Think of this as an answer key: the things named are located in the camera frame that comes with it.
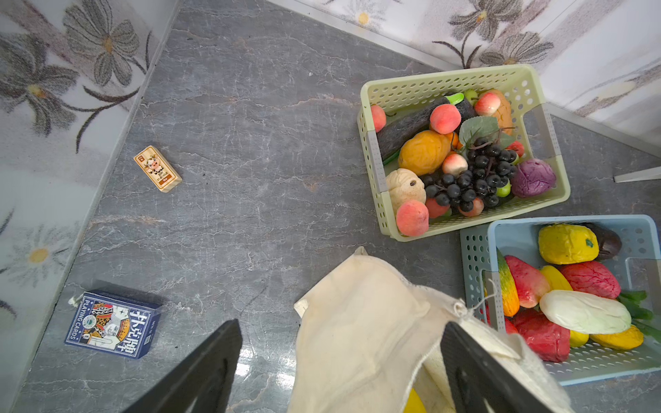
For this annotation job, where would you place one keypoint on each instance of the dark toy cucumber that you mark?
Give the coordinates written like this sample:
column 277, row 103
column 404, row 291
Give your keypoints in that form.
column 393, row 136

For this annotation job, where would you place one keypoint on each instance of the yellow toy lemon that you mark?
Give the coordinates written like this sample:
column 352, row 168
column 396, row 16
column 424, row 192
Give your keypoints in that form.
column 565, row 244

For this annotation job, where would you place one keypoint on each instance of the light green plastic basket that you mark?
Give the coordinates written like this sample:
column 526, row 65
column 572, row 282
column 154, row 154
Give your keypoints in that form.
column 522, row 87

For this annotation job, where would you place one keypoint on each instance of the beige toy garlic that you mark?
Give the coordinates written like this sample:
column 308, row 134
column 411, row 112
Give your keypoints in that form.
column 404, row 185

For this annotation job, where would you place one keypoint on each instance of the dark brown toy fruit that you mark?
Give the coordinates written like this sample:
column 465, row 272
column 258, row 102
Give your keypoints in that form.
column 608, row 241

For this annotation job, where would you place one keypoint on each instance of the red toy pepper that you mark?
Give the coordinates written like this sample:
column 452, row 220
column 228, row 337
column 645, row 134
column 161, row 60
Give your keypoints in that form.
column 549, row 341

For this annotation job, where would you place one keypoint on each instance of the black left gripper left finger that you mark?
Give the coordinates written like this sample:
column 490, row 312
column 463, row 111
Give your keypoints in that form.
column 202, row 382

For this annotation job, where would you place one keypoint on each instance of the small tan card box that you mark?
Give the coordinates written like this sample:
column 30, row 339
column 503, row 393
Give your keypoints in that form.
column 158, row 169

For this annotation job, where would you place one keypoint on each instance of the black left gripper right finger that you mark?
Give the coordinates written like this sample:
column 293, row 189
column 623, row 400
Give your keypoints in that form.
column 478, row 383

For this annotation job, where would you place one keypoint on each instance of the cream canvas grocery bag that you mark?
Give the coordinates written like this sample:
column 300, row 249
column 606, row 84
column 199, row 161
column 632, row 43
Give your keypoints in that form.
column 366, row 332

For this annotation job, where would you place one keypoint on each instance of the black toy grapes bunch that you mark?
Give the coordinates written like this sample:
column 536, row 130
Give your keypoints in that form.
column 473, row 182

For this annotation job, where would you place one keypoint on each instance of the green orange toy mango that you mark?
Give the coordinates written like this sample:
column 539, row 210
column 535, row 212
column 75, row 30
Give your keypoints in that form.
column 510, row 298

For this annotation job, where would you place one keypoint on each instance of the light blue plastic basket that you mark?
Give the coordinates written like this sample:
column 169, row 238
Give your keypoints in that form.
column 636, row 267

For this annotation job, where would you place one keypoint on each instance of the pink toy peach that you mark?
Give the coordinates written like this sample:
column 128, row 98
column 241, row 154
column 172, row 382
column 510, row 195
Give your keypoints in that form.
column 412, row 218

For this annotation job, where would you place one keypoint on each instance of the purple toy cabbage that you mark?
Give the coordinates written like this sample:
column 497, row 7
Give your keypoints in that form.
column 533, row 177

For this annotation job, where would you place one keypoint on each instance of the orange yellow toy pumpkin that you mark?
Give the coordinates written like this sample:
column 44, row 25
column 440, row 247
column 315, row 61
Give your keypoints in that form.
column 631, row 338

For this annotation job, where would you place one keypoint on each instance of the blue playing cards box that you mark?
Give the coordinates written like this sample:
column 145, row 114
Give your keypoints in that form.
column 113, row 324

